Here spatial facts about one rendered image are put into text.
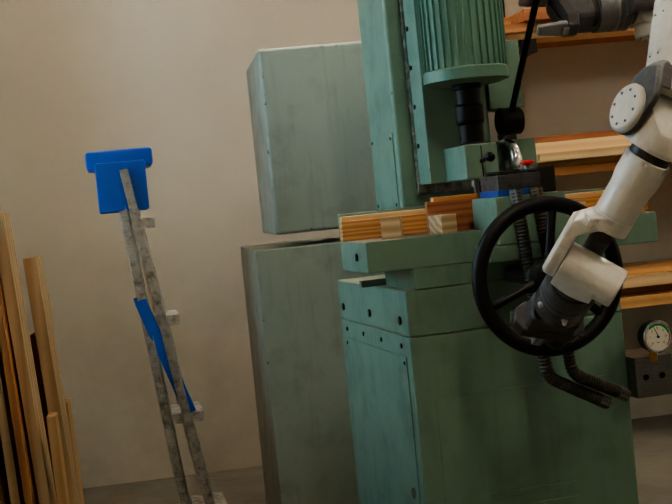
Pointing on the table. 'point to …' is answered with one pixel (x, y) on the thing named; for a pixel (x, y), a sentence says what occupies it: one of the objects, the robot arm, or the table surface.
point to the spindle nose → (469, 112)
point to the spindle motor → (461, 42)
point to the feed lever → (508, 123)
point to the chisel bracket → (469, 162)
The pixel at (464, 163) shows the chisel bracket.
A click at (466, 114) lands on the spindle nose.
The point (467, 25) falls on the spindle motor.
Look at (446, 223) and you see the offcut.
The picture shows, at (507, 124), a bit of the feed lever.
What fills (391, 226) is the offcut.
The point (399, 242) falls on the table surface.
